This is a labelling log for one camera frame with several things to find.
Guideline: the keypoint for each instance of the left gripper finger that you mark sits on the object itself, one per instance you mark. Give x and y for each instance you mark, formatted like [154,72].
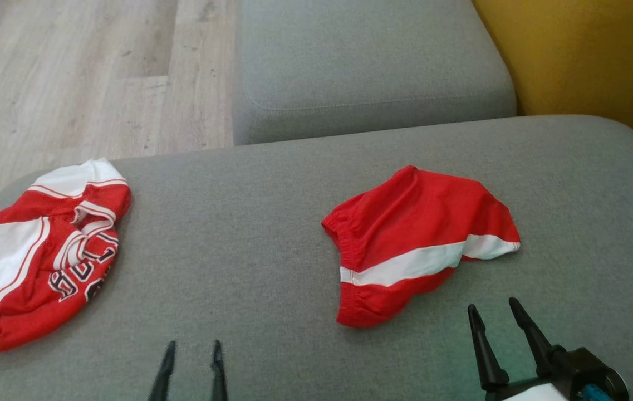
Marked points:
[162,379]
[218,379]

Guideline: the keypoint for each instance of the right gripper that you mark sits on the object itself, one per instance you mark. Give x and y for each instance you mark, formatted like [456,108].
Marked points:
[578,370]

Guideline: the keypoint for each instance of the red white basketball jersey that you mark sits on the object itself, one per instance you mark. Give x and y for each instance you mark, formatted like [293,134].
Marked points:
[27,289]

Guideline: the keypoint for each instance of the red white striped shorts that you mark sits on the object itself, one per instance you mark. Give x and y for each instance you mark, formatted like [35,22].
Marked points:
[405,223]

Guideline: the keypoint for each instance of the large grey sofa seat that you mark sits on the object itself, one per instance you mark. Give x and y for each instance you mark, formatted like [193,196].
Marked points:
[238,250]

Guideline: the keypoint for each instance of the yellow cushion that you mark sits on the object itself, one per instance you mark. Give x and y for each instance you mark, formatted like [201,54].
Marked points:
[589,50]

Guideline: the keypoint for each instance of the grey sofa cushion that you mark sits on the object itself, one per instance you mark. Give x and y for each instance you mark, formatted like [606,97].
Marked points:
[372,61]

